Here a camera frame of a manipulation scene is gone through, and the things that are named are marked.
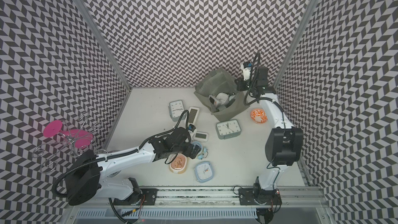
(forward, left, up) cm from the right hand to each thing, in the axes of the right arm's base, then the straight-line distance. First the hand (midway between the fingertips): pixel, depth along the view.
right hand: (236, 82), depth 86 cm
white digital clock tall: (-5, +26, -22) cm, 34 cm away
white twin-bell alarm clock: (+4, +6, -19) cm, 20 cm away
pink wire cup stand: (-32, +81, -4) cm, 88 cm away
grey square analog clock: (-1, +38, -22) cm, 44 cm away
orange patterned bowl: (-7, -16, -23) cm, 29 cm away
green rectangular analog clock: (-17, +4, -24) cm, 29 cm away
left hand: (-30, +24, -19) cm, 43 cm away
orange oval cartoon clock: (-37, +33, -23) cm, 55 cm away
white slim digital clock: (0, +13, -16) cm, 21 cm away
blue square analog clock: (-41, +19, -24) cm, 51 cm away
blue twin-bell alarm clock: (-32, +19, -21) cm, 43 cm away
